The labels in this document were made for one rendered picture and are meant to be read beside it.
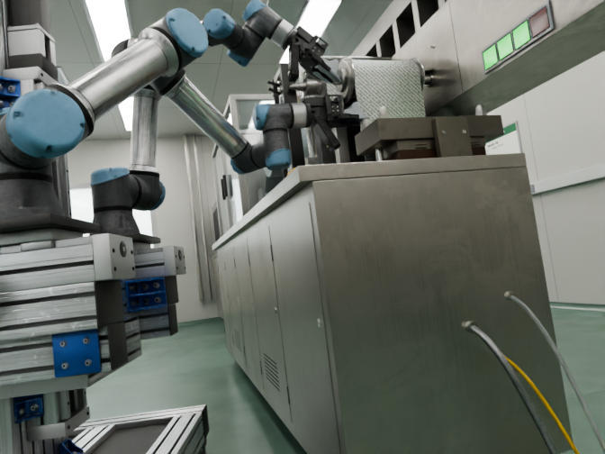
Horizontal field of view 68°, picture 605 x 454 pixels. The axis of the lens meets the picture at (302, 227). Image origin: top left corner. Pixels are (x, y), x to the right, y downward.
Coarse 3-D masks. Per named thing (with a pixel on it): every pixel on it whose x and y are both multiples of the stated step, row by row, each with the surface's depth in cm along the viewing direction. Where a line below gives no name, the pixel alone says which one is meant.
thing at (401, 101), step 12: (360, 96) 142; (372, 96) 143; (384, 96) 144; (396, 96) 145; (408, 96) 146; (420, 96) 148; (372, 108) 142; (396, 108) 145; (408, 108) 146; (420, 108) 147; (372, 120) 142
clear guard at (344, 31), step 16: (272, 0) 219; (288, 0) 213; (304, 0) 207; (320, 0) 202; (336, 0) 197; (352, 0) 192; (368, 0) 187; (384, 0) 183; (288, 16) 223; (304, 16) 217; (320, 16) 212; (336, 16) 206; (352, 16) 201; (368, 16) 195; (320, 32) 222; (336, 32) 216; (352, 32) 210; (336, 48) 226; (352, 48) 219
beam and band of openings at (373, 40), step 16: (400, 0) 172; (416, 0) 162; (432, 0) 164; (448, 0) 145; (384, 16) 185; (400, 16) 175; (416, 16) 163; (432, 16) 154; (368, 32) 200; (384, 32) 186; (400, 32) 177; (416, 32) 164; (368, 48) 201; (384, 48) 192; (400, 48) 176
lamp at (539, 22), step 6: (540, 12) 110; (534, 18) 112; (540, 18) 110; (546, 18) 108; (534, 24) 112; (540, 24) 110; (546, 24) 108; (534, 30) 112; (540, 30) 110; (534, 36) 112
